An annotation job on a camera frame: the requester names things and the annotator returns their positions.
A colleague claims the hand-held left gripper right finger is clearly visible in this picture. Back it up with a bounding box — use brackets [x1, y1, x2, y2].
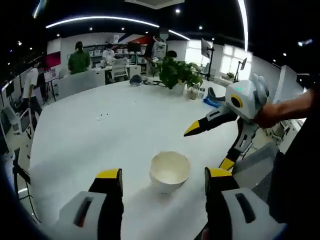
[204, 166, 287, 240]

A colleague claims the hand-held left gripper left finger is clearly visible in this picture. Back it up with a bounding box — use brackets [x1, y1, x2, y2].
[51, 168, 125, 240]

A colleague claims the green printed white paper cup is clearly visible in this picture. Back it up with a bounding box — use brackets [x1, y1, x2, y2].
[149, 150, 191, 197]

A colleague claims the person's right hand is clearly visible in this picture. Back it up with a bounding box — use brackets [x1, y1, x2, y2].
[254, 102, 286, 129]

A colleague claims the grey curved object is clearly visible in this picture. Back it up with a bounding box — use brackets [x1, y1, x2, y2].
[206, 86, 226, 102]

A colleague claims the grey mesh office chair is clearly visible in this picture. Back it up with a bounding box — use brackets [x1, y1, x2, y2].
[233, 142, 281, 201]

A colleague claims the small glass jar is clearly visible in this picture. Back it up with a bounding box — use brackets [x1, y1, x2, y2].
[187, 84, 200, 100]

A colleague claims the small monitor on black stand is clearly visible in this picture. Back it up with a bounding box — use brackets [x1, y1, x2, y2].
[233, 57, 248, 82]

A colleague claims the green potted plant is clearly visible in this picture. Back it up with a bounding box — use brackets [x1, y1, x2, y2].
[158, 56, 204, 96]

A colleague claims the person's dark clothing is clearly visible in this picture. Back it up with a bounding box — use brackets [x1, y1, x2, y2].
[268, 117, 320, 223]

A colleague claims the curved ceiling light strip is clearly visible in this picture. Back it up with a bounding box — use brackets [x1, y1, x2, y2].
[45, 16, 191, 41]
[237, 0, 250, 52]

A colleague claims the black laptop stand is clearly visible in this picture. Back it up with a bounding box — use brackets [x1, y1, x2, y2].
[12, 147, 32, 186]

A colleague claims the grey round device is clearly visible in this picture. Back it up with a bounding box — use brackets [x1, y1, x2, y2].
[129, 74, 143, 87]

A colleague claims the white table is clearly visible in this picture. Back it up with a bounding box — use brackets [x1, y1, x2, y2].
[29, 79, 247, 240]

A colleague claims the white mesh office chair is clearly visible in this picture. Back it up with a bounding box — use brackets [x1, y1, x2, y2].
[109, 57, 130, 81]

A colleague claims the white storage shelving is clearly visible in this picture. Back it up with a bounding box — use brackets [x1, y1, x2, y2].
[84, 43, 151, 66]

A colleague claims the white desk partition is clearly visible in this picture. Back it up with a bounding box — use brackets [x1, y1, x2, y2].
[58, 67, 106, 101]

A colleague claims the small pink display screen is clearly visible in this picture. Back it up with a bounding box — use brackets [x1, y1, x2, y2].
[44, 69, 58, 81]

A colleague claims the large red display screen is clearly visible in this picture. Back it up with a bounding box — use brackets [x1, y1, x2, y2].
[44, 51, 62, 70]

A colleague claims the black cable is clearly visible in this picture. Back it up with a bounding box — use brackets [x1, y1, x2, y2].
[142, 79, 166, 87]

